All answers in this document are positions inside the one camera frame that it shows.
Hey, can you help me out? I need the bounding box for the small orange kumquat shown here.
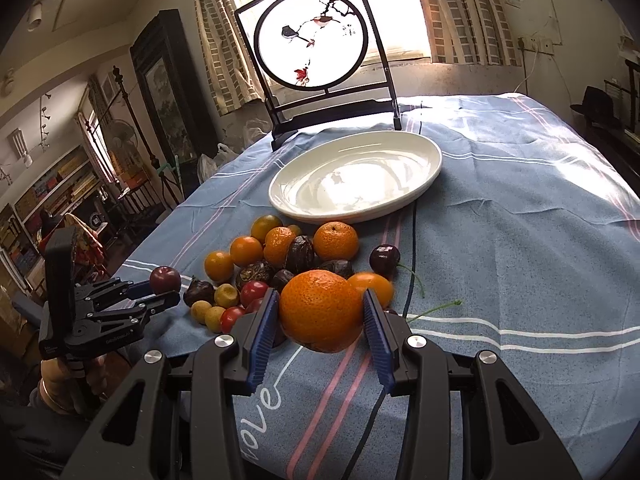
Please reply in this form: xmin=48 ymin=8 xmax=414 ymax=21
xmin=347 ymin=272 xmax=394 ymax=309

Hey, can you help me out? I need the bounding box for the black coat stand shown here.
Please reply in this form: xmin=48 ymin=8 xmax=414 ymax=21
xmin=112 ymin=65 xmax=182 ymax=210

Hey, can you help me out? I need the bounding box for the white plastic bag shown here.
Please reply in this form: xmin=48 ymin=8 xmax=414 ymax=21
xmin=196 ymin=143 xmax=239 ymax=183

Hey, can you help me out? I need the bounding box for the large orange tangerine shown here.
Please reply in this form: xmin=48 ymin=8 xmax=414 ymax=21
xmin=279 ymin=270 xmax=363 ymax=353

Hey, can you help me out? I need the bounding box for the person's left hand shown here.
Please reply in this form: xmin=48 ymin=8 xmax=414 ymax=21
xmin=38 ymin=356 xmax=107 ymax=415

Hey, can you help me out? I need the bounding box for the small yellow fruit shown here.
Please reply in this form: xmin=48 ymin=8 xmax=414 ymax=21
xmin=214 ymin=283 xmax=240 ymax=309

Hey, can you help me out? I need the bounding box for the white oval plate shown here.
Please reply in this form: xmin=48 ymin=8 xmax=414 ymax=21
xmin=268 ymin=130 xmax=442 ymax=224

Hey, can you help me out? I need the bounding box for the small tangerine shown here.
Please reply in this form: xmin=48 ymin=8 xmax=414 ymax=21
xmin=264 ymin=226 xmax=296 ymax=269

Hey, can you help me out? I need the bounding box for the red cherry tomato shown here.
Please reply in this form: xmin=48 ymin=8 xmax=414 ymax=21
xmin=240 ymin=281 xmax=269 ymax=309

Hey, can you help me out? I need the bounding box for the left striped curtain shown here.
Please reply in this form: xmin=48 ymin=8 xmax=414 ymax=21
xmin=193 ymin=0 xmax=262 ymax=116

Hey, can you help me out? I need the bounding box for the yellow-green orange fruit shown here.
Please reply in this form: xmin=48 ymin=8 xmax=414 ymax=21
xmin=250 ymin=214 xmax=283 ymax=243

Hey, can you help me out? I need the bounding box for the striped curtain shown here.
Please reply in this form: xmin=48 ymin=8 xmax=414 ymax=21
xmin=420 ymin=0 xmax=520 ymax=66
xmin=193 ymin=0 xmax=262 ymax=116

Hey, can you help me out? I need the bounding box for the blue striped tablecloth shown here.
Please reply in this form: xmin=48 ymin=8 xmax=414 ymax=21
xmin=112 ymin=92 xmax=640 ymax=480

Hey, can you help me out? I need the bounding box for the black framed bird screen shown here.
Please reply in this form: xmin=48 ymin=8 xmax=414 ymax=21
xmin=234 ymin=0 xmax=401 ymax=151

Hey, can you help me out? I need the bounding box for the black cable on table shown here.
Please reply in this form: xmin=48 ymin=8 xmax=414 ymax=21
xmin=401 ymin=201 xmax=419 ymax=319

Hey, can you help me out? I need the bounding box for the wooden bookshelf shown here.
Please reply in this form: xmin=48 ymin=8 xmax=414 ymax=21
xmin=1 ymin=146 xmax=102 ymax=292

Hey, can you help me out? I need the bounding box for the dark red plum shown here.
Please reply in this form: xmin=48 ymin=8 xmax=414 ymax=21
xmin=149 ymin=266 xmax=182 ymax=295

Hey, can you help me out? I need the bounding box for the dark red cherry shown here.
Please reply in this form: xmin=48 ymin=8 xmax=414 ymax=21
xmin=369 ymin=244 xmax=401 ymax=278

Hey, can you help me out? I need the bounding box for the dark framed wall painting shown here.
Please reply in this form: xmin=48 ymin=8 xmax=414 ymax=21
xmin=130 ymin=9 xmax=218 ymax=165

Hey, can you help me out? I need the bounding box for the right striped curtain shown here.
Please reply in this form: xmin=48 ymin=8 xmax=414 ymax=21
xmin=420 ymin=0 xmax=520 ymax=66

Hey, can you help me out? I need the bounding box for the round orange fruit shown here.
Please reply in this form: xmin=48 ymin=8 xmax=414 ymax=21
xmin=229 ymin=236 xmax=264 ymax=268

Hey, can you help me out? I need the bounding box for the orange-yellow round fruit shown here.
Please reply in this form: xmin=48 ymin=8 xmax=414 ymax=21
xmin=204 ymin=250 xmax=234 ymax=283

